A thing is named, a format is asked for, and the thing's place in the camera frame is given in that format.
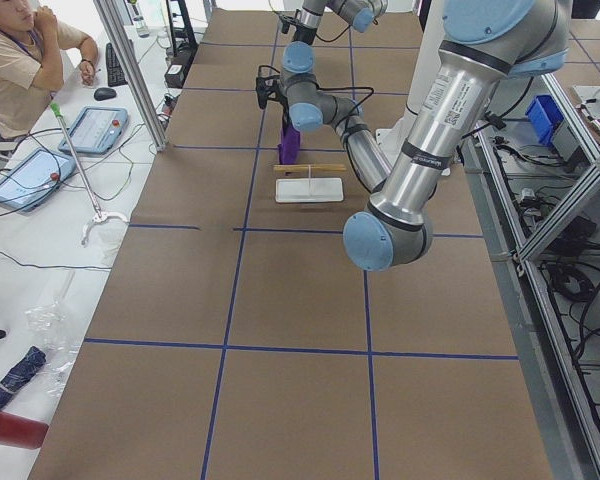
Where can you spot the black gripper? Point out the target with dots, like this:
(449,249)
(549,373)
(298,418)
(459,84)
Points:
(283,111)

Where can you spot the purple microfibre towel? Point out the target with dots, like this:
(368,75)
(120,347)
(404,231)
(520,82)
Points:
(289,146)

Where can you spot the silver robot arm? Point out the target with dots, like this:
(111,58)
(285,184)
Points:
(358,14)
(484,43)

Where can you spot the black computer box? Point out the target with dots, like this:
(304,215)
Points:
(178,69)

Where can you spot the black keyboard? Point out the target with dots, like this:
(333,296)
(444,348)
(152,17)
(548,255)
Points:
(114,71)

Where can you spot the black computer mouse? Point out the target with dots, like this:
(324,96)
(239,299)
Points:
(104,93)

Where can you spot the far teach pendant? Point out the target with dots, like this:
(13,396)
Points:
(96,129)

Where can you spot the teach pendant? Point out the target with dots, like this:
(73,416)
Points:
(96,129)
(34,179)

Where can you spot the long metal grabber tool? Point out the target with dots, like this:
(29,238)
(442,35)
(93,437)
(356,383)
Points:
(100,216)

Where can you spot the blue plastic bin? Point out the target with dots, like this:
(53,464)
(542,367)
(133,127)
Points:
(545,117)

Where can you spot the seated person beige shirt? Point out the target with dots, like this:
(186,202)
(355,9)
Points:
(31,65)

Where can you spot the near teach pendant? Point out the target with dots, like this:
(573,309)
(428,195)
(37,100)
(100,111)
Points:
(34,179)

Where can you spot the crumpled clear plastic wrap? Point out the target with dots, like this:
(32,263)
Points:
(52,327)

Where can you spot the dark blue folded umbrella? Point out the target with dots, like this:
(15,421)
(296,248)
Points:
(21,374)

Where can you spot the red bottle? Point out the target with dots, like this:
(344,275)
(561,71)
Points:
(21,432)

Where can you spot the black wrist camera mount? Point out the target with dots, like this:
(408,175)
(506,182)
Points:
(267,89)
(286,23)

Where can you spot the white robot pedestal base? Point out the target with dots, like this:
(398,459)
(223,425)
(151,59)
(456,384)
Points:
(426,68)

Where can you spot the aluminium frame post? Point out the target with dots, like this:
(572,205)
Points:
(116,33)

